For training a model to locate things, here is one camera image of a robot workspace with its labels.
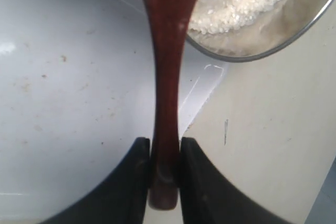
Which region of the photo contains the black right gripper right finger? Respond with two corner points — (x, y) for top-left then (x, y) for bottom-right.
(179, 137), (286, 224)

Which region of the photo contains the white plastic tray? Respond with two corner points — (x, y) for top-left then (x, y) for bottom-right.
(0, 0), (226, 214)

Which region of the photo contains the dark red wooden spoon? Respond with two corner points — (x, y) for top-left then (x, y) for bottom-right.
(143, 0), (197, 210)

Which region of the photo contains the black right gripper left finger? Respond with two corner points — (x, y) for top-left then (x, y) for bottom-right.
(43, 137), (150, 224)

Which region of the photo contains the steel bowl with rice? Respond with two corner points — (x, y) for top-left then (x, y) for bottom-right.
(187, 0), (333, 62)

